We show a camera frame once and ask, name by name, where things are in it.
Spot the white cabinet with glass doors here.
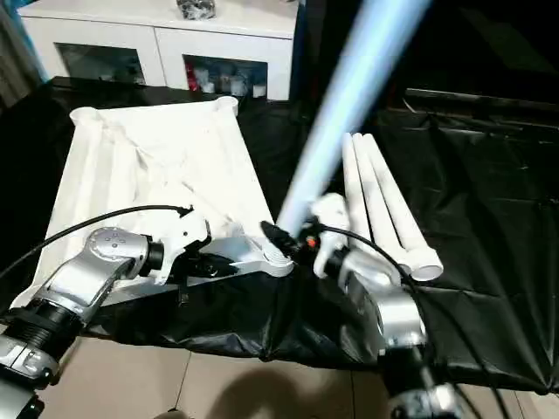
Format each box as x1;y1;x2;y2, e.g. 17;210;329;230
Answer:
19;0;299;102

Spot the black metal frame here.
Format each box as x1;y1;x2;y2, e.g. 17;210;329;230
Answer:
404;86;559;130

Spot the grey curtain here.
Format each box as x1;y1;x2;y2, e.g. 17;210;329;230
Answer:
0;0;47;113

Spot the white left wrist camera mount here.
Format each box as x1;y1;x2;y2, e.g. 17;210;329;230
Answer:
149;203;214;288

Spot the black plastic mat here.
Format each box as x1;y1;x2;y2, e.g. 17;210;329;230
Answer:
0;76;559;396

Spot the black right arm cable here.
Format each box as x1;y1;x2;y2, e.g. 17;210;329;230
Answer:
314;221;513;419

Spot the white plastic table leg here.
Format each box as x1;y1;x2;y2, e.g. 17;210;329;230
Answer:
352;133;421;275
364;133;444;282
342;133;372;245
261;0;434;268

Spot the white plastic table top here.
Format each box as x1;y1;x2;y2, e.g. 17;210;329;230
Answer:
8;96;297;310

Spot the grey crumpled bag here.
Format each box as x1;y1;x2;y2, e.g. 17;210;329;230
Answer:
176;0;219;22

